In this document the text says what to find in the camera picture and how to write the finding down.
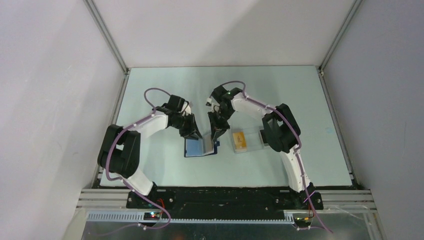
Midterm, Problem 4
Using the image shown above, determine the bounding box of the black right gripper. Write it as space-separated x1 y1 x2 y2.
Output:
208 107 234 142

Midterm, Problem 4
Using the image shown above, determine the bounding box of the controller board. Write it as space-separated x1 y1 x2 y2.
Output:
294 216 314 223
143 211 162 221

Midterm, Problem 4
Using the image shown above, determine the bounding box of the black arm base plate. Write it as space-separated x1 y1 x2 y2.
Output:
126 186 324 220

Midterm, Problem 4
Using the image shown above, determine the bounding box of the right controller board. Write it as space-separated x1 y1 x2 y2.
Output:
294 216 314 223

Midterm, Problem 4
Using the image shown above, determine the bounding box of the grey cable duct strip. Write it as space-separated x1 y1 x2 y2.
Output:
86 211 295 225

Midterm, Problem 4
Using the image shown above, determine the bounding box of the orange card stack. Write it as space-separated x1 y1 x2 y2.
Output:
232 131 247 151

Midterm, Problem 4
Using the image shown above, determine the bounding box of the left controller board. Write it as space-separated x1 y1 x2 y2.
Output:
143 211 162 221

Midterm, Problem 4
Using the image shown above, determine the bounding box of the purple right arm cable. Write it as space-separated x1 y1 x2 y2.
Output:
208 80 334 234

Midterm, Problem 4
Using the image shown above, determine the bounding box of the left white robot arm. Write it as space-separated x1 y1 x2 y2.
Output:
97 95 202 208

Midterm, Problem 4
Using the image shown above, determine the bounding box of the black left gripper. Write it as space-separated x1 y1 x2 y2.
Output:
171 113 203 141

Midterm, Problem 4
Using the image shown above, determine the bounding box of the blue card holder wallet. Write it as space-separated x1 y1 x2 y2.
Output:
184 132 220 158

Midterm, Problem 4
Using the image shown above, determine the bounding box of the clear plastic card tray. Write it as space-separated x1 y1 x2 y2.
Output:
230 126 269 154

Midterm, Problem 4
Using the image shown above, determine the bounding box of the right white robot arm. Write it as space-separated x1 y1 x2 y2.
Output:
206 85 315 209

